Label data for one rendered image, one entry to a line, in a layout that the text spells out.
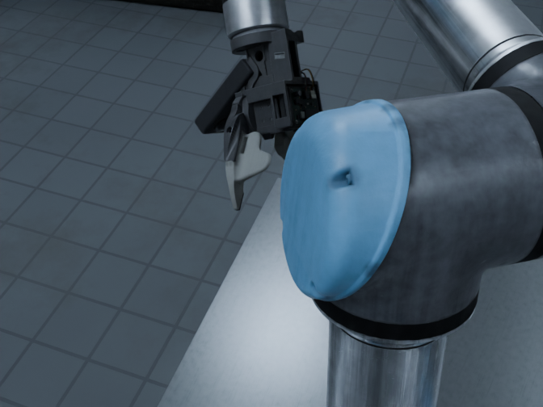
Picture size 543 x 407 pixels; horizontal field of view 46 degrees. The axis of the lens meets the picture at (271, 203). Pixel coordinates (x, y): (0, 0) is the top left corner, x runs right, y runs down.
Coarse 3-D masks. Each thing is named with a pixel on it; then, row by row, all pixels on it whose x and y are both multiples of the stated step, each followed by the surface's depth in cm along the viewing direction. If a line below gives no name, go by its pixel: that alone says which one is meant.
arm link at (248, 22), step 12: (228, 0) 73; (240, 0) 72; (252, 0) 72; (264, 0) 72; (276, 0) 73; (228, 12) 74; (240, 12) 73; (252, 12) 72; (264, 12) 72; (276, 12) 73; (228, 24) 74; (240, 24) 73; (252, 24) 72; (264, 24) 72; (276, 24) 73; (228, 36) 75
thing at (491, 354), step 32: (480, 288) 110; (512, 288) 110; (480, 320) 106; (512, 320) 106; (448, 352) 101; (480, 352) 101; (512, 352) 101; (448, 384) 97; (480, 384) 97; (512, 384) 97
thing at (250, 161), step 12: (252, 132) 74; (240, 144) 73; (252, 144) 73; (240, 156) 73; (252, 156) 72; (264, 156) 71; (228, 168) 72; (240, 168) 72; (252, 168) 71; (264, 168) 70; (228, 180) 72; (240, 180) 72; (240, 192) 72; (240, 204) 72
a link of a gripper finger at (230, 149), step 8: (232, 112) 74; (240, 112) 75; (232, 120) 73; (240, 120) 74; (232, 128) 73; (240, 128) 73; (248, 128) 75; (224, 136) 73; (232, 136) 73; (240, 136) 73; (224, 144) 73; (232, 144) 73; (224, 152) 73; (232, 152) 73; (224, 160) 73; (232, 160) 72
